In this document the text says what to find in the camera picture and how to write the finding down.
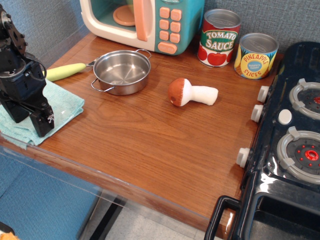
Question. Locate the black toy stove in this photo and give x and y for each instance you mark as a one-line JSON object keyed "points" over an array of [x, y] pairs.
{"points": [[280, 188]]}

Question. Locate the light blue cloth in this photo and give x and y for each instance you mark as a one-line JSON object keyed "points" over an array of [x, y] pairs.
{"points": [[65, 105]]}

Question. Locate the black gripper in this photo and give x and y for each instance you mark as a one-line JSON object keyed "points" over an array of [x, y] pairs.
{"points": [[21, 94]]}

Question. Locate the toy microwave teal and cream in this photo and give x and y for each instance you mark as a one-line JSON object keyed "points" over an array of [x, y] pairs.
{"points": [[162, 26]]}

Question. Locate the tomato sauce can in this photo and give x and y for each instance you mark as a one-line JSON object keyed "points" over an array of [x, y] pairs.
{"points": [[220, 30]]}

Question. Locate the orange object bottom left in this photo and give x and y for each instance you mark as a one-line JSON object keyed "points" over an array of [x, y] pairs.
{"points": [[7, 233]]}

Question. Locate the steel pot with handles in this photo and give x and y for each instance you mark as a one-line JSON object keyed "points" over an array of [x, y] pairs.
{"points": [[122, 72]]}

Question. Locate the pineapple slices can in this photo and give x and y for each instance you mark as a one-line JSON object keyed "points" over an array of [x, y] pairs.
{"points": [[255, 55]]}

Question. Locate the spoon with green handle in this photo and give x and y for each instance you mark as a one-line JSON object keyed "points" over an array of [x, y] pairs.
{"points": [[66, 71]]}

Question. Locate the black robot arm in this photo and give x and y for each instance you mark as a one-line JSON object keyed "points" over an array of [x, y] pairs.
{"points": [[12, 43]]}

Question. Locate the plush brown white mushroom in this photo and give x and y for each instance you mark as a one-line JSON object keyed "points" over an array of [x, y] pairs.
{"points": [[181, 91]]}

